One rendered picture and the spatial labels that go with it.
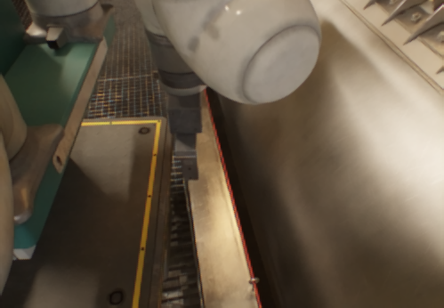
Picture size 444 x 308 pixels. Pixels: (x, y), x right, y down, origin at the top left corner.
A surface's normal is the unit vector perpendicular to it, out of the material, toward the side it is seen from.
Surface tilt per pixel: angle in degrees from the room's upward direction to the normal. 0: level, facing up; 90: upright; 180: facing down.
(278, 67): 99
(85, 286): 0
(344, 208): 57
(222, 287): 0
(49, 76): 0
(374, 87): 43
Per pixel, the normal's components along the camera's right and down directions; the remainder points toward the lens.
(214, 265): 0.00, -0.70
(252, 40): -0.21, 0.17
